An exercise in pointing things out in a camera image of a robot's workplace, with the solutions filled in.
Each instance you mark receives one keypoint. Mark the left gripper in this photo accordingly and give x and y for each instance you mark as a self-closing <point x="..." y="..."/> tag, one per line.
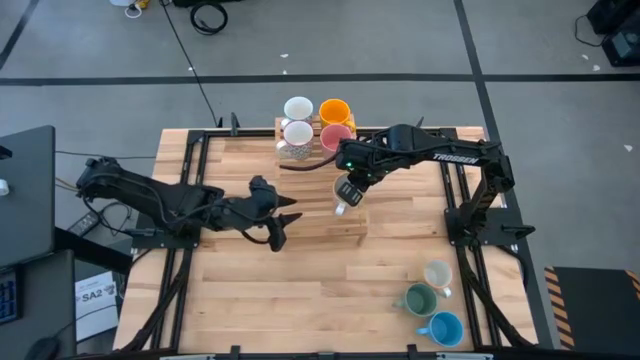
<point x="255" y="212"/>

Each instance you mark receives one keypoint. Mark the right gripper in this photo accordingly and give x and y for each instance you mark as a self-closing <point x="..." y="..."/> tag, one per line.
<point x="362" y="160"/>

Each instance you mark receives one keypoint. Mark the plain pink mug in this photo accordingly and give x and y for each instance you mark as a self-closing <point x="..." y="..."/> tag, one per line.
<point x="331" y="137"/>

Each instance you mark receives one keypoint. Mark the plain yellow mug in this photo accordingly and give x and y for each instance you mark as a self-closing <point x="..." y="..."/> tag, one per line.
<point x="334" y="111"/>

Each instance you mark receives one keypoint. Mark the white mug grey diamond pattern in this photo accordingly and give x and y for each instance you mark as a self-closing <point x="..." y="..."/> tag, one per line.
<point x="298" y="134"/>

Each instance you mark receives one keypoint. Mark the white mug blue lattice pattern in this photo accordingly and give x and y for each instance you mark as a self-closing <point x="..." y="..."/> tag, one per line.
<point x="298" y="108"/>

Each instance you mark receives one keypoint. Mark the white mug yellow dots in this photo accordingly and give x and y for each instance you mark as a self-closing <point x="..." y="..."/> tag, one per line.
<point x="437" y="274"/>

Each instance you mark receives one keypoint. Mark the plain green mug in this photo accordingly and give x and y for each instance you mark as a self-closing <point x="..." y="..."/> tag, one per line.
<point x="421" y="300"/>

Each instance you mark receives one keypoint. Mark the plain blue mug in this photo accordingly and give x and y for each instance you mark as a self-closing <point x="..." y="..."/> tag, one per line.
<point x="445" y="330"/>

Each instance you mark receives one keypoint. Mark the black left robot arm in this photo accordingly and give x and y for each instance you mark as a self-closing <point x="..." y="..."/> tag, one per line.
<point x="140" y="190"/>

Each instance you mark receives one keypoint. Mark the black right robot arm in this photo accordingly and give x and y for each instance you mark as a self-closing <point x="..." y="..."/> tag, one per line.
<point x="450" y="155"/>

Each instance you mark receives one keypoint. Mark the wooden slatted rack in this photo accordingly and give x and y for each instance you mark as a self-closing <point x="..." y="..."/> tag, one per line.
<point x="315" y="200"/>

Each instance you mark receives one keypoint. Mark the black power adapter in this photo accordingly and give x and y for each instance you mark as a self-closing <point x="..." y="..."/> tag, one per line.
<point x="84" y="224"/>

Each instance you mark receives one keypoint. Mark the white printed paper sheet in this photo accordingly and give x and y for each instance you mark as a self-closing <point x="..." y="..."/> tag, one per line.
<point x="95" y="315"/>

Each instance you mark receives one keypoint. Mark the hazard striped floor mat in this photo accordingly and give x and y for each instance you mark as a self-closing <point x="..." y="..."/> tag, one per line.
<point x="595" y="310"/>

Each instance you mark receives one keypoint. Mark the black computer mouse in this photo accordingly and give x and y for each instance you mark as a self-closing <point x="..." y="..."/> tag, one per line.
<point x="42" y="350"/>

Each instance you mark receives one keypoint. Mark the small white cylinder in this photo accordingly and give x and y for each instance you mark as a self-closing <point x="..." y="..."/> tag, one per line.
<point x="4" y="187"/>

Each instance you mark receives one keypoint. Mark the black equipment box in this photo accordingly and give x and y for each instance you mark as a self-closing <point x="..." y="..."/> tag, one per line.
<point x="620" y="35"/>

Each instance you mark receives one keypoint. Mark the blue keypad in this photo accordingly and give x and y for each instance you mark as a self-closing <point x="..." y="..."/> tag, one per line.
<point x="9" y="300"/>

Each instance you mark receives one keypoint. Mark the black aluminium table frame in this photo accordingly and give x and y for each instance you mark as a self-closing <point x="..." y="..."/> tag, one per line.
<point x="240" y="133"/>

